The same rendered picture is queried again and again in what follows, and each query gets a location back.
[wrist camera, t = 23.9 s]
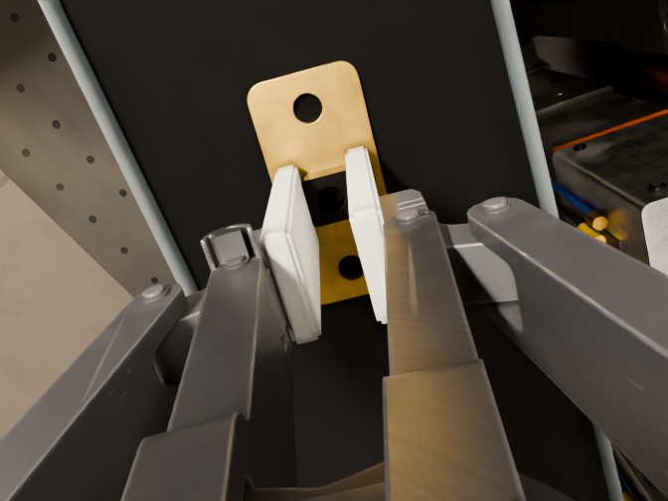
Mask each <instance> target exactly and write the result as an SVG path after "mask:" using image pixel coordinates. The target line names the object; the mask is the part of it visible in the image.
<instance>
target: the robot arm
mask: <svg viewBox="0 0 668 501"><path fill-rule="evenodd" d="M345 159H346V174H347V189H348V205H349V219H350V223H351V227H352V230H353V234H354V238H355V242H356V245H357V249H358V253H359V256H360V260H361V264H362V268H363V270H364V274H365V278H366V281H367V285H368V289H369V293H370V296H371V300H372V304H373V307H374V311H375V315H376V319H377V321H380V320H381V321H382V323H383V324H385V323H387V324H388V345H389V366H390V375H389V377H384V378H383V419H384V454H385V461H383V462H381V463H378V464H376V465H374V466H371V467H369V468H367V469H364V470H362V471H359V472H357V473H355V474H352V475H350V476H348V477H345V478H343V479H341V480H338V481H336V482H333V483H331V484H329V485H326V486H321V487H297V482H296V457H295V432H294V407H293V383H292V358H291V344H290V341H289V338H288V335H287V332H286V329H285V326H286V325H287V328H288V331H289V334H290V337H291V340H292V342H294V341H296V343H297V344H302V343H306V342H310V341H314V340H318V335H321V310H320V271H319V241H318V237H317V234H316V230H315V227H314V226H313V224H312V221H311V217H310V214H309V210H308V207H307V204H306V200H305V197H304V193H303V190H302V186H301V179H300V176H299V172H298V169H297V167H293V165H289V166H285V167H281V168H278V169H277V172H276V173H275V177H274V181H273V185H272V189H271V193H270V197H269V202H268V206H267V210H266V214H265V218H264V222H263V227H262V229H259V230H255V231H253V230H252V227H251V225H250V224H235V225H230V226H226V227H223V228H220V229H217V230H215V231H213V232H211V233H209V234H207V235H206V236H204V237H203V238H202V239H201V240H200V243H201V245H202V248H203V251H204V253H205V256H206V259H207V262H208V264H209V267H210V270H211V273H210V277H209V281H208V284H207V288H205V289H203V290H201V291H198V292H196V293H193V294H191V295H188V296H185V293H184V291H183V288H182V286H181V284H179V283H175V282H174V283H165V284H156V285H153V286H151V287H148V288H146V289H145V290H144V291H143V292H142V293H140V294H138V295H137V296H136V297H134V298H133V299H132V300H131V301H130V302H129V303H128V304H127V305H126V306H125V307H124V308H123V309H122V310H121V311H120V312H119V313H118V314H117V316H116V317H115V318H114V319H113V320H112V321H111V322H110V323H109V324H108V325H107V326H106V327H105V328H104V329H103V330H102V331H101V332H100V333H99V334H98V336H97V337H96V338H95V339H94V340H93V341H92V342H91V343H90V344H89V345H88V346H87V347H86V348H85V349H84V350H83V351H82V352H81V354H80V355H79V356H78V357H77V358H76V359H75V360H74V361H73V362H72V363H71V364H70V365H69V366H68V367H67V368H66V369H65V370H64V371H63V373H62V374H61V375H60V376H59V377H58V378H57V379H56V380H55V381H54V382H53V383H52V384H51V385H50V386H49V387H48V388H47V389H46V390H45V391H44V393H43V394H42V395H41V396H40V397H39V398H38V399H37V400H36V401H35V402H34V403H33V404H32V405H31V406H30V407H29V408H28V409H27V410H26V412H25V413H24V414H23V415H22V416H21V417H20V418H19V419H18V420H17V421H16V422H15V423H14V424H13V425H12V426H11V427H10V428H9V429H8V431H7V432H6V433H5V434H4V435H3V436H2V437H1V438H0V501H576V500H574V499H572V498H570V497H568V496H567V495H565V494H563V493H561V492H559V491H557V490H555V489H554V488H552V487H550V486H548V485H546V484H544V483H542V482H540V481H538V480H536V479H533V478H531V477H528V476H526V475H523V474H521V473H518V472H517V469H516V465H515V462H514V459H513V456H512V452H511V449H510V446H509V443H508V439H507V436H506V433H505V430H504V427H503V423H502V420H501V417H500V415H499V411H498V408H497V405H496V402H495V398H494V395H493V392H492V389H491V385H490V382H489V379H488V376H487V373H486V369H485V366H484V363H483V360H482V359H479V358H478V354H477V351H476V348H475V344H474V341H473V338H472V334H471V331H470V328H469V324H468V321H467V318H466V314H465V311H464V308H463V304H470V303H484V306H485V311H486V313H487V315H488V316H489V317H490V318H491V319H492V320H493V321H494V322H495V323H496V324H497V325H498V326H499V327H500V329H501V330H502V331H503V332H504V333H505V334H506V335H507V336H508V337H509V338H510V339H511V340H512V341H513V342H514V343H515V344H516V345H517V346H518V347H519V348H520V349H521V350H522V351H523V352H524V353H525V354H526V355H527V356H528V357H529V358H530V359H531V360H532V361H533V362H534V363H535V364H536V365H537V366H538V367H539V368H540V369H541V370H542V371H543V372H544V373H545V374H546V375H547V376H548V377H549V378H550V380H551V381H552V382H553V383H554V384H555V385H556V386H557V387H558V388H559V389H560V390H561V391H562V392H563V393H564V394H565V395H566V396H567V397H568V398H569V399H570V400H571V401H572V402H573V403H574V404H575V405H576V406H577V407H578V408H579V409H580V410H581V411H582V412H583V413H584V414H585V415H586V416H587V417H588V418H589V419H590V420H591V421H592V422H593V423H594V424H595V425H596V426H597V427H598V428H599V430H600V431H601V432H602V433H603V434H604V435H605V436H606V437H607V438H608V439H609V440H610V441H611V442H612V443H613V444H614V445H615V446H616V447H617V448H618V449H619V450H620V451H621V452H622V453H623V454H624V455H625V456H626V457H627V458H628V459H629V460H630V461H631V462H632V463H633V464H634V465H635V466H636V467H637V468H638V469H639V470H640V471H641V472H642V473H643V474H644V475H645V476H646V477H647V478H648V479H649V480H650V482H651V483H652V484H653V485H654V486H655V487H656V488H657V489H658V490H659V491H660V492H661V493H662V494H663V495H664V496H665V497H666V498H667V499H668V275H666V274H665V273H663V272H661V271H659V270H657V269H655V268H653V267H651V266H649V265H647V264H645V263H643V262H641V261H640V260H638V259H636V258H634V257H632V256H630V255H628V254H626V253H624V252H622V251H620V250H617V249H616V248H614V247H612V246H610V245H608V244H606V243H604V242H602V241H600V240H598V239H596V238H594V237H592V236H590V235H589V234H587V233H585V232H583V231H581V230H579V229H577V228H575V227H573V226H571V225H569V224H567V223H565V222H564V221H562V220H560V219H558V218H556V217H554V216H552V215H550V214H548V213H546V212H544V211H542V210H540V209H538V208H537V207H535V206H533V205H531V204H529V203H527V202H525V201H523V200H520V199H517V198H506V197H495V198H491V199H488V200H486V201H484V202H482V203H479V204H477V205H474V206H473V207H472V208H470V209H469V210H468V212H467V218H468V224H459V225H445V224H440V223H439V222H438V221H437V218H436V214H435V212H433V211H430V210H429V209H428V207H427V205H426V203H425V201H424V199H423V197H422V195H421V192H419V191H416V190H413V189H408V190H404V191H401V192H397V193H393V194H389V195H385V196H381V197H379V195H378V191H377V187H376V183H375V179H374V175H373V171H372V167H371V163H370V158H369V154H368V150H367V148H366V149H364V148H363V146H361V147H357V148H353V149H349V150H348V153H347V154H345Z"/></svg>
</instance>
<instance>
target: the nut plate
mask: <svg viewBox="0 0 668 501"><path fill-rule="evenodd" d="M304 93H312V94H314V95H316V96H317V97H318V98H319V99H320V100H321V103H322V112H321V115H320V116H319V117H318V118H317V119H316V120H314V121H311V122H305V121H302V120H300V119H299V118H297V116H296V115H295V113H294V111H293V104H294V101H295V100H296V98H297V97H299V96H300V95H301V94H304ZM248 106H249V109H250V115H251V118H252V121H253V124H254V128H255V131H256V134H257V137H258V141H259V144H260V147H261V150H262V153H263V157H264V160H265V163H266V166H267V169H268V173H269V176H270V179H271V182H272V185H273V181H274V177H275V173H276V172H277V169H278V168H281V167H285V166H289V165H293V167H297V169H298V172H299V176H300V179H301V186H302V190H303V193H304V197H305V200H306V204H307V207H308V210H309V214H310V217H311V221H312V224H313V226H314V227H315V230H316V234H317V237H318V241H319V271H320V304H328V303H332V302H336V301H340V300H344V299H348V298H352V297H356V296H360V295H365V294H369V289H368V285H367V281H366V278H365V274H364V270H363V271H362V272H361V273H360V274H359V275H357V276H354V277H348V276H345V275H344V274H342V273H341V272H340V270H339V268H338V264H339V262H340V260H341V259H342V258H343V257H345V256H347V255H356V256H358V257H360V256H359V253H358V249H357V245H356V242H355V238H354V234H353V230H352V227H351V223H350V219H349V205H348V189H347V174H346V159H345V154H347V153H348V150H349V149H353V148H357V147H361V146H363V148H364V149H366V148H367V150H368V154H369V158H370V163H371V167H372V171H373V175H374V179H375V183H376V187H377V191H378V195H379V197H381V196H385V195H387V191H386V187H385V183H384V179H383V175H382V170H381V166H380V162H379V158H378V154H377V150H376V146H375V141H374V137H373V133H372V129H371V125H370V121H369V116H368V112H367V108H366V104H365V101H364V97H363V92H362V88H361V84H360V80H359V76H358V73H357V71H356V69H355V68H354V67H353V66H352V65H351V64H350V63H347V62H344V61H337V62H333V63H329V64H326V65H322V66H319V67H315V68H311V69H308V70H304V71H301V72H297V73H293V74H290V75H286V76H282V77H279V78H275V79H272V80H268V81H264V82H261V83H257V84H256V85H255V86H253V87H252V88H251V90H250V92H249V95H248ZM326 187H336V188H338V189H339V190H341V192H342V193H343V194H342V196H341V198H340V199H339V200H337V201H335V202H326V201H324V200H323V199H321V197H320V196H319V193H320V192H321V190H323V189H324V188H326Z"/></svg>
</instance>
